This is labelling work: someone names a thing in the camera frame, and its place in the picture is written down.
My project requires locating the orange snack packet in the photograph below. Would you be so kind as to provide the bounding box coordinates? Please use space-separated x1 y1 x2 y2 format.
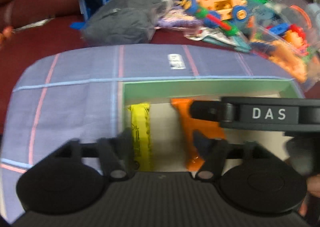
170 98 227 172

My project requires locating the person right hand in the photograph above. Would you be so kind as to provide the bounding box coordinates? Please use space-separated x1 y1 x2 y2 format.
299 174 320 217

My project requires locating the green cardboard snack box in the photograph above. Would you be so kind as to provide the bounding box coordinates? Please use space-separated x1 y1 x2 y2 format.
120 79 304 172

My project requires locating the yellow snack bar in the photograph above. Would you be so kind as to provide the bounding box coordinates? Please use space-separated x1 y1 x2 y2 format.
128 102 153 172

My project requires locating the clear plastic toy bin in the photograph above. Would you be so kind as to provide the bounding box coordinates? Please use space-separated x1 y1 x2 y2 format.
247 0 319 91

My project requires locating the teal picture book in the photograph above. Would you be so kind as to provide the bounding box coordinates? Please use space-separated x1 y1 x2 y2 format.
183 27 252 53

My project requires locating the orange toy construction car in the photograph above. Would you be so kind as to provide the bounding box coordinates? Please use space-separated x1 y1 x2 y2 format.
180 0 249 36

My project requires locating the grey plastic bag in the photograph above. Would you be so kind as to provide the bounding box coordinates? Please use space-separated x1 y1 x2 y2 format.
81 0 174 46

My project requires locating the purple crochet item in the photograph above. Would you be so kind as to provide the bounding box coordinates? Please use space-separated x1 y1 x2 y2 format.
156 7 202 29

